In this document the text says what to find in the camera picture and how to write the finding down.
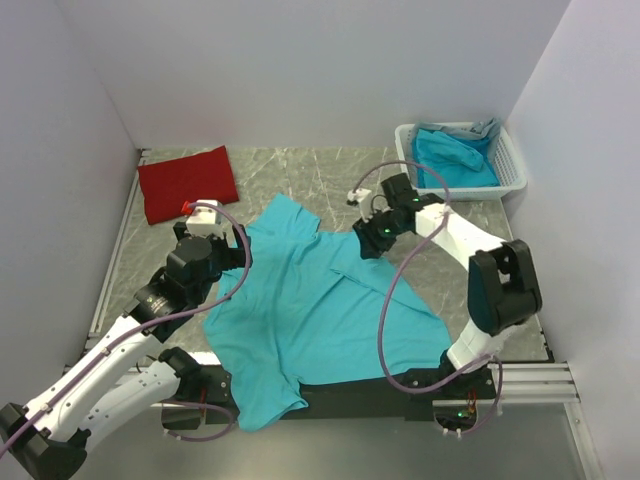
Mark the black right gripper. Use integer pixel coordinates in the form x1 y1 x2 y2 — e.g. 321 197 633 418
352 209 407 262

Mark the light blue t-shirt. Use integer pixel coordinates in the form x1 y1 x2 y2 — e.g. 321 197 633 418
203 195 451 432

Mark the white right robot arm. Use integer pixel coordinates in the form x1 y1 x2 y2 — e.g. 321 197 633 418
347 174 542 399

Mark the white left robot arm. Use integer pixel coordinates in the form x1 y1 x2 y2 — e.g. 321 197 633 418
1 222 252 479

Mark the folded red t-shirt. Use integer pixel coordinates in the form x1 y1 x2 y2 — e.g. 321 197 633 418
138 146 239 225

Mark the blue t-shirt in basket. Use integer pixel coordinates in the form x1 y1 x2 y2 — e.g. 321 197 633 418
411 129 500 188

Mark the white plastic laundry basket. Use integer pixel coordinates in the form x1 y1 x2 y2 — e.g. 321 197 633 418
394 124 527 201

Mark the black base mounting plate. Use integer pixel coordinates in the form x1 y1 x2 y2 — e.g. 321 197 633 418
189 349 556 426

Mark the grey t-shirt in basket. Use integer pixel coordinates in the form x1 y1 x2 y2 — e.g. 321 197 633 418
416 118 502 141

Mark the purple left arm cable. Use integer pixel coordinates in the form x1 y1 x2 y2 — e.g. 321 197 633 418
0 207 252 456

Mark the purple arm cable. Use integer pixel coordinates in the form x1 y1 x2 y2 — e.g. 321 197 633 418
0 207 252 456
352 159 504 441

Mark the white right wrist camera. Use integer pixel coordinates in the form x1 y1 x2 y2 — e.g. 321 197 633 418
347 188 374 223

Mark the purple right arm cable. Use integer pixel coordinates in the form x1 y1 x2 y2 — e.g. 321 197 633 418
352 159 504 441

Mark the aluminium frame rail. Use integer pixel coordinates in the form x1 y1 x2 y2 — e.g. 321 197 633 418
501 362 580 404

